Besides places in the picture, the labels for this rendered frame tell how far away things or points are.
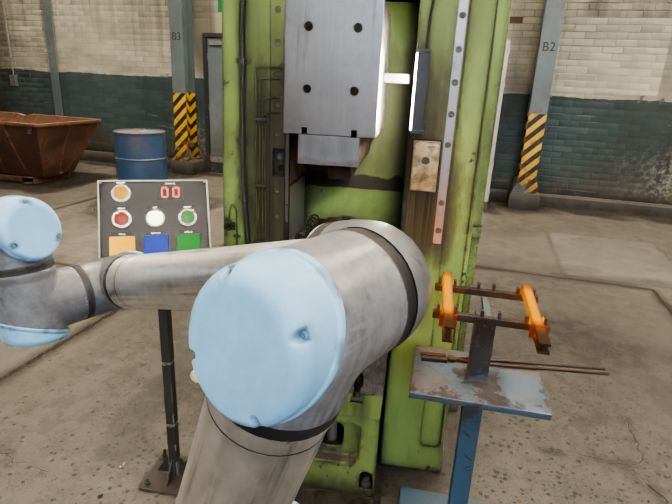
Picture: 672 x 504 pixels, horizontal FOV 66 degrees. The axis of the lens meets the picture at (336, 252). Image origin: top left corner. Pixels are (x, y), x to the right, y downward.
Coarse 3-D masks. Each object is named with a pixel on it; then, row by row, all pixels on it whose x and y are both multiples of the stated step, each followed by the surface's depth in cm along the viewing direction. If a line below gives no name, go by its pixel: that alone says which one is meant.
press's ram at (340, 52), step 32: (288, 0) 153; (320, 0) 152; (352, 0) 151; (384, 0) 150; (288, 32) 156; (320, 32) 155; (352, 32) 153; (384, 32) 159; (288, 64) 159; (320, 64) 158; (352, 64) 156; (384, 64) 172; (288, 96) 162; (320, 96) 161; (352, 96) 159; (384, 96) 188; (288, 128) 165; (320, 128) 164; (352, 128) 162
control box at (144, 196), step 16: (112, 192) 162; (128, 192) 164; (144, 192) 165; (160, 192) 166; (192, 192) 169; (112, 208) 162; (128, 208) 163; (144, 208) 164; (160, 208) 166; (176, 208) 167; (192, 208) 168; (208, 208) 170; (112, 224) 161; (128, 224) 162; (144, 224) 163; (160, 224) 164; (176, 224) 166; (192, 224) 167; (208, 224) 169; (176, 240) 165; (208, 240) 168
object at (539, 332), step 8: (528, 288) 159; (528, 296) 153; (528, 304) 147; (536, 304) 148; (528, 312) 144; (536, 312) 142; (536, 320) 137; (536, 328) 132; (544, 328) 132; (536, 336) 129; (544, 336) 128; (536, 344) 128; (544, 344) 124; (544, 352) 125
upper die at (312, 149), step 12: (300, 144) 166; (312, 144) 166; (324, 144) 165; (336, 144) 164; (348, 144) 164; (360, 144) 167; (300, 156) 167; (312, 156) 167; (324, 156) 166; (336, 156) 166; (348, 156) 165; (360, 156) 170
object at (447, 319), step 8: (448, 272) 170; (448, 280) 163; (448, 288) 156; (448, 296) 150; (448, 304) 145; (440, 312) 138; (448, 312) 140; (440, 320) 137; (448, 320) 132; (456, 320) 136; (448, 328) 129; (448, 336) 130
